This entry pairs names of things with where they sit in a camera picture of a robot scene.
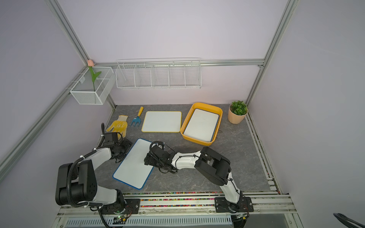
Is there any white wire wall shelf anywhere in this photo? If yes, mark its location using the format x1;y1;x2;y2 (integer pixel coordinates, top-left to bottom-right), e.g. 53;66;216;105
116;58;202;89

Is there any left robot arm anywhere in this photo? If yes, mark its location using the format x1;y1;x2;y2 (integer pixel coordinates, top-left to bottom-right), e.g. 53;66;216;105
55;133;133;214

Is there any blue garden fork yellow handle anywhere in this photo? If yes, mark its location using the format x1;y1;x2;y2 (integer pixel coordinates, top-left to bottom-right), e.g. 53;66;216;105
130;106;144;126

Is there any blue-framed whiteboard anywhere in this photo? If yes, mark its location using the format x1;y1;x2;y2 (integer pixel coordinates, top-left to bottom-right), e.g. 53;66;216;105
183;109;219;142
113;138;154;190

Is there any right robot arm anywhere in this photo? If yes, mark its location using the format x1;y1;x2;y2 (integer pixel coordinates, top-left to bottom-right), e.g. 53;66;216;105
144;141;248;213

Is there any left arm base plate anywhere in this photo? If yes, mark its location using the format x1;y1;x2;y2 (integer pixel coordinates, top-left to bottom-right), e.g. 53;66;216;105
100;198;141;215

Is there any potted green plant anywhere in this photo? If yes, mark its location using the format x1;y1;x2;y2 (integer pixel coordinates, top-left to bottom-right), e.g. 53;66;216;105
228;101;248;124

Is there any black corrugated cable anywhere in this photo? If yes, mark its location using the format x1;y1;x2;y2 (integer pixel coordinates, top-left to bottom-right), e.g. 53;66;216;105
66;149;100;208

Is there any yellow-framed whiteboard back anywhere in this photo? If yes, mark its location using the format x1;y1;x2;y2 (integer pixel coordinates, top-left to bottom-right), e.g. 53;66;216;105
142;111;182;133

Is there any yellow work glove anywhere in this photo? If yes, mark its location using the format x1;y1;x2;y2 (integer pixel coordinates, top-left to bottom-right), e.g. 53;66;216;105
106;115;128;140

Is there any artificial pink tulip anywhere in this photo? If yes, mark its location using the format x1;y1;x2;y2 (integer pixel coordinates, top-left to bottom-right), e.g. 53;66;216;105
87;59;101;92

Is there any white mesh corner basket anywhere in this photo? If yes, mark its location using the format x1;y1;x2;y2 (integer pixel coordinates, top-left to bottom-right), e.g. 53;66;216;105
70;66;116;105

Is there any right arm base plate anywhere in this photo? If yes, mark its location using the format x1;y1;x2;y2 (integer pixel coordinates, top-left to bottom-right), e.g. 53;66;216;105
214;196;254;213

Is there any yellow plastic storage box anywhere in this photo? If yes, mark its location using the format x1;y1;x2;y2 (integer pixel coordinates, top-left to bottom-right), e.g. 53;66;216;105
180;102;223;146

